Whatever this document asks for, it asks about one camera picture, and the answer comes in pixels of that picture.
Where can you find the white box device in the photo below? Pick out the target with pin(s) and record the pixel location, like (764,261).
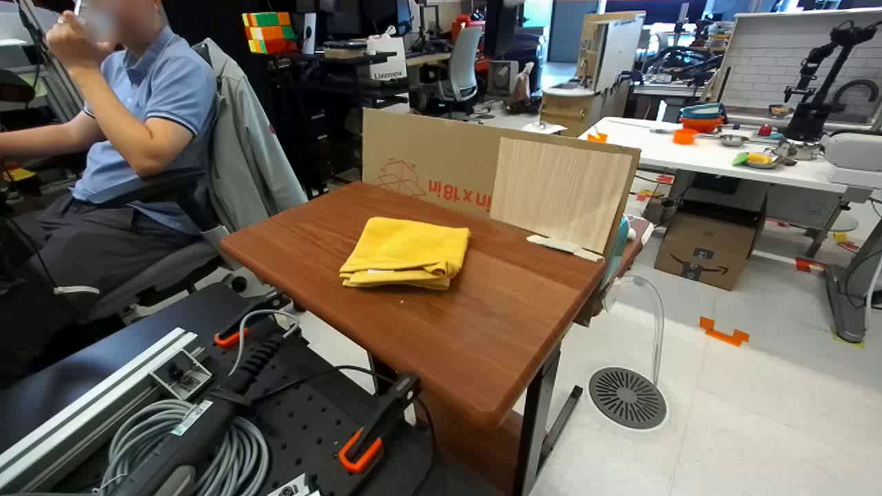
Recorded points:
(386,56)

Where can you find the grey white office chair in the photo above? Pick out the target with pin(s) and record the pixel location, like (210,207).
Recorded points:
(462,66)

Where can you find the cardboard box with black print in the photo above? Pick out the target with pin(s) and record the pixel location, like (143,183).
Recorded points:
(706,250)

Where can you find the orange floor bracket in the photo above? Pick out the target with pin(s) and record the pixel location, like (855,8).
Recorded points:
(723,333)

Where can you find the grey jacket on chair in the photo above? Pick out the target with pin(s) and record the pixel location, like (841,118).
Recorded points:
(250,156)

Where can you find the plate with green yellow food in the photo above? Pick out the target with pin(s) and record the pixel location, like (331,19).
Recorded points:
(757,159)

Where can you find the yellow towel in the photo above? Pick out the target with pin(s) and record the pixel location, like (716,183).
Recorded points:
(403,253)

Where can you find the clear drinking glass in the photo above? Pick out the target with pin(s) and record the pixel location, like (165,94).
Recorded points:
(93,19)

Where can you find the large cardboard box red print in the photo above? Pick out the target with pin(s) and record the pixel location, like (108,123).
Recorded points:
(424,156)

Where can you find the light wooden board panel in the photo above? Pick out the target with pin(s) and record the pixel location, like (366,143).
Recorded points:
(560,194)

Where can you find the black perforated base board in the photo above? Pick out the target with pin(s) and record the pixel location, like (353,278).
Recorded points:
(304,415)

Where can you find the white work table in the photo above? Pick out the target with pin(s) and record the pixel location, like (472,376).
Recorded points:
(698,156)

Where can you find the white perforated panel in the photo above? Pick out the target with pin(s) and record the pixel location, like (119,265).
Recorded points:
(761,66)

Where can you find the black metal desk leg frame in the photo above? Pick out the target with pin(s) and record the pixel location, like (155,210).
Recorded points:
(535,422)

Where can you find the colourful cube box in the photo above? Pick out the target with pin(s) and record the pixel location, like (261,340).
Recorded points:
(269,31)

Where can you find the beige round stack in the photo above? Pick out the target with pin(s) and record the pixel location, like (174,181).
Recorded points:
(570,111)

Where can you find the man in blue polo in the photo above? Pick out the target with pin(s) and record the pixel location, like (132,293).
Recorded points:
(140,119)

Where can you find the aluminium profile rail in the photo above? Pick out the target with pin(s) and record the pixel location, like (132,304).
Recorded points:
(93,404)

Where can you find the round black grille disc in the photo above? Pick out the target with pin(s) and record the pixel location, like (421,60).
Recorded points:
(626,399)

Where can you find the black office chair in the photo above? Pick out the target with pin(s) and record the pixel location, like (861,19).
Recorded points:
(155,271)

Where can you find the tall cardboard box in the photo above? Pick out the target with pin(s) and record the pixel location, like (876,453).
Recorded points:
(608,50)

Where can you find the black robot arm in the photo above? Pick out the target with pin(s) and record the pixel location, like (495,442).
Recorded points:
(815,101)

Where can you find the small orange block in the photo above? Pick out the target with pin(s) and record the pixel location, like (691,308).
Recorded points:
(684,137)

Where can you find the black orange bar clamp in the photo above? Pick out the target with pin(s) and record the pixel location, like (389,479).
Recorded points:
(240,333)
(374,438)

